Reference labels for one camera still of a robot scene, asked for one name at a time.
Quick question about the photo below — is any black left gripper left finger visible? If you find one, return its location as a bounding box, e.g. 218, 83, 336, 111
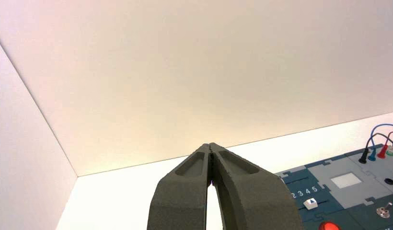
147, 143, 214, 230

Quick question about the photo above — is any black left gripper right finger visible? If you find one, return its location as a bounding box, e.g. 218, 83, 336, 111
209, 142, 304, 230

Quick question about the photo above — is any red jumper wire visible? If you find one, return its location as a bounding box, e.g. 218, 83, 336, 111
377, 130, 393, 160

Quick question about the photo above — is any white slider knob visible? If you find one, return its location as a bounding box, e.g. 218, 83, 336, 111
302, 198, 319, 210

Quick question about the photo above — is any red round push button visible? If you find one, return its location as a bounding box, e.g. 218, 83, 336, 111
318, 221, 343, 230

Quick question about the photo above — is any white rectangular display panel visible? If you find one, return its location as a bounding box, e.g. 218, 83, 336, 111
330, 172, 363, 189

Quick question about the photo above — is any blue grey task box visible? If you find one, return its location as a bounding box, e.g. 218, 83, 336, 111
275, 143, 393, 230

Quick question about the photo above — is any black jumper wire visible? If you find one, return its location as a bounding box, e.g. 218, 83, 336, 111
358, 132, 393, 164

